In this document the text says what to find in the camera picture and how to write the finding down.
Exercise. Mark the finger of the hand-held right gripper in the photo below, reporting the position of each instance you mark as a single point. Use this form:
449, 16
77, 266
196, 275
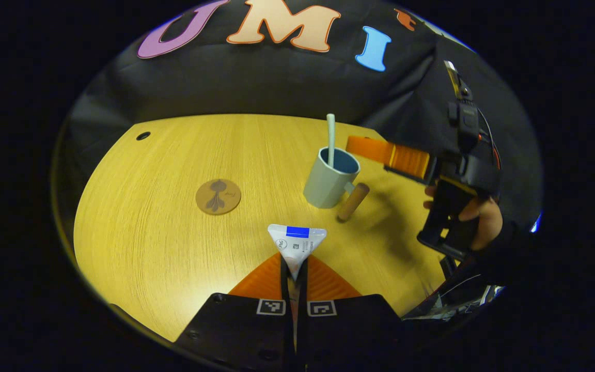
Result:
406, 157

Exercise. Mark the white toothpaste tube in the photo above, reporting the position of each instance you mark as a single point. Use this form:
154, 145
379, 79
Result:
297, 245

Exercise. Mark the dark printed clothing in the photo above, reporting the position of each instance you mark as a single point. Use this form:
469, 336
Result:
463, 302

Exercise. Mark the round brown coaster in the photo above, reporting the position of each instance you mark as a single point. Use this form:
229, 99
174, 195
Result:
218, 197

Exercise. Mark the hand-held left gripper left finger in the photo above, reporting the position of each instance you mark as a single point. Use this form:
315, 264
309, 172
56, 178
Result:
235, 336

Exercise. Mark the black backdrop cloth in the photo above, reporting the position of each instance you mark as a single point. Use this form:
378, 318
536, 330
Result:
256, 82

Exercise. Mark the white toothbrush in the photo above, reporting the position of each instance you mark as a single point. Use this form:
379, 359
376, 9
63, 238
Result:
330, 139

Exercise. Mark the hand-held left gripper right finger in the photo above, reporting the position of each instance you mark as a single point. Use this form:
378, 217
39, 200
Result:
349, 336

